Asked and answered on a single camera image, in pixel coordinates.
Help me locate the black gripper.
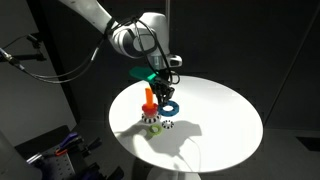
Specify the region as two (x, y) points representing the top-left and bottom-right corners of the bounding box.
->
(151, 66), (176, 105)

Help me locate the blue dotted ring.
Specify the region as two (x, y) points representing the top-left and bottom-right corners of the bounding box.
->
(157, 100), (180, 117)

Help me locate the orange rod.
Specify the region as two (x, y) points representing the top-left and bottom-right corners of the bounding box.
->
(144, 87), (155, 107)

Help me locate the black clamp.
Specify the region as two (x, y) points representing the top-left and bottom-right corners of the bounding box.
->
(79, 136), (103, 158)

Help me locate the perforated metal breadboard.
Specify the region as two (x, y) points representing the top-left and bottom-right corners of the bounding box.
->
(29, 152), (78, 180)

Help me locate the red ring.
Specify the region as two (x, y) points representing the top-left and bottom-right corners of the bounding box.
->
(141, 102), (159, 116)

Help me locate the large black white ring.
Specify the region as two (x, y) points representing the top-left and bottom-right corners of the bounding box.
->
(140, 112), (162, 124)

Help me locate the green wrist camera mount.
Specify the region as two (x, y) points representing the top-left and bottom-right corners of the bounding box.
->
(129, 65), (160, 84)

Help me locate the small black white ring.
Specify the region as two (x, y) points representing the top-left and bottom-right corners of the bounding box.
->
(161, 119), (175, 130)

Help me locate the green toothed ring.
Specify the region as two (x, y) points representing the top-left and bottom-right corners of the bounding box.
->
(148, 124), (164, 136)

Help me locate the white table pedestal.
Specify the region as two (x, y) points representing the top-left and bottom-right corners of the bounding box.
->
(146, 165), (202, 180)

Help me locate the purple handled tool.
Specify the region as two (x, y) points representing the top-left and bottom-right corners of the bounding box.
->
(59, 131), (80, 150)

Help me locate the orange handled tool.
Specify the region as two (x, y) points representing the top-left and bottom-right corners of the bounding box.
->
(54, 147), (68, 157)

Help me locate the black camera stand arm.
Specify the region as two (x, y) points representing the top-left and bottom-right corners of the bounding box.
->
(25, 33), (48, 63)

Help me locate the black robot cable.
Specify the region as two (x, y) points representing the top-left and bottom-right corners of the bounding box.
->
(0, 14), (182, 86)

